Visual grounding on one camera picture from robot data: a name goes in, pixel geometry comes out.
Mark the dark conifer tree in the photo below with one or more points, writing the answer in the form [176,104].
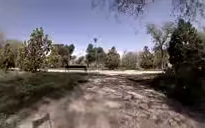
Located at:
[186,63]

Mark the dark bench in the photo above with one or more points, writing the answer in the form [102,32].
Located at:
[76,67]

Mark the pale dirt path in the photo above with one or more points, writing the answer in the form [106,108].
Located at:
[110,100]

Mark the grass ground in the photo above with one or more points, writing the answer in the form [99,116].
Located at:
[20,86]

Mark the row of trees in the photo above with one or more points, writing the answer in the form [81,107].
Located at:
[100,56]

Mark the overhanging tree branches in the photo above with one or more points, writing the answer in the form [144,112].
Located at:
[146,6]

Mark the light green leafy tree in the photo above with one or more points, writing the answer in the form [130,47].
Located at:
[35,51]

